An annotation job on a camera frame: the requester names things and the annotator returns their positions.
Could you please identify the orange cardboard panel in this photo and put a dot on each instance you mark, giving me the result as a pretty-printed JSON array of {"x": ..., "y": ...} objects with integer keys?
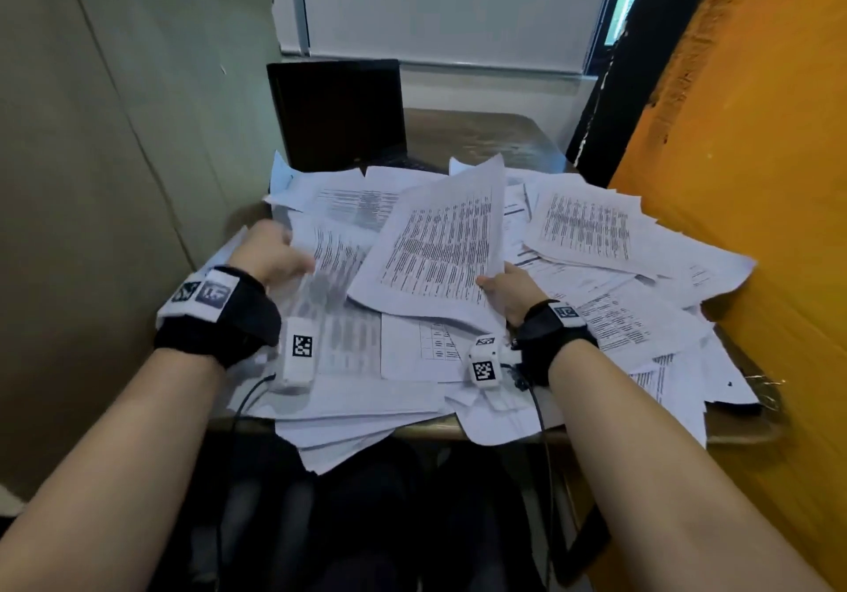
[{"x": 761, "y": 148}]

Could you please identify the person's right hand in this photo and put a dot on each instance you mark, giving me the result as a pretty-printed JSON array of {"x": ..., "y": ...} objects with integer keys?
[{"x": 513, "y": 290}]

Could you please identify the beige cardboard panel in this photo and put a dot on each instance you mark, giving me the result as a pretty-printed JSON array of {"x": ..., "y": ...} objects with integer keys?
[{"x": 99, "y": 181}]

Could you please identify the black binder clips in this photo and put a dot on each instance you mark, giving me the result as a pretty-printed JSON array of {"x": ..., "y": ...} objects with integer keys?
[{"x": 748, "y": 407}]

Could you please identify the aligned stack of printed sheets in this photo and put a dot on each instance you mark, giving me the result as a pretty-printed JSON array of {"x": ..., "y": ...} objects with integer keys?
[{"x": 437, "y": 247}]

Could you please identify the person's left forearm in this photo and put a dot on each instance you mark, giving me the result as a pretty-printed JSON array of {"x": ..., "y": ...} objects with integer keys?
[{"x": 112, "y": 479}]

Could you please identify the person's legs in black trousers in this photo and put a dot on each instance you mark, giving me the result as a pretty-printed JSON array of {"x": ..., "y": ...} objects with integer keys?
[{"x": 370, "y": 532}]

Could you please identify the person's left hand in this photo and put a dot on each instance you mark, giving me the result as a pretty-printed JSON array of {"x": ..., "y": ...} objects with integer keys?
[{"x": 268, "y": 254}]

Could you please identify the black laptop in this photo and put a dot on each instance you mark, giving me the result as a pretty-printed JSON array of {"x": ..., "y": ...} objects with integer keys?
[{"x": 337, "y": 115}]

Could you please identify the pile of printed papers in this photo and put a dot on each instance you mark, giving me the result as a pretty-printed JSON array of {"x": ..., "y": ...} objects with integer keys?
[{"x": 589, "y": 227}]

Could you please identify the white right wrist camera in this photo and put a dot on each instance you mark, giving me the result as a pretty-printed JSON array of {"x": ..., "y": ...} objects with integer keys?
[{"x": 485, "y": 366}]

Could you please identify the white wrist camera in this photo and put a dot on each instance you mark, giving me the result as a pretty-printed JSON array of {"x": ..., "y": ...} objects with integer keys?
[
  {"x": 299, "y": 353},
  {"x": 485, "y": 366}
]

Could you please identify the person's right forearm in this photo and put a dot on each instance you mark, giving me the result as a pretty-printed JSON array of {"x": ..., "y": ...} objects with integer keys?
[{"x": 662, "y": 479}]

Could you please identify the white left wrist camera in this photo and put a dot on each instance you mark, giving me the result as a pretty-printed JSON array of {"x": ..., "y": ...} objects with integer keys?
[{"x": 299, "y": 353}]

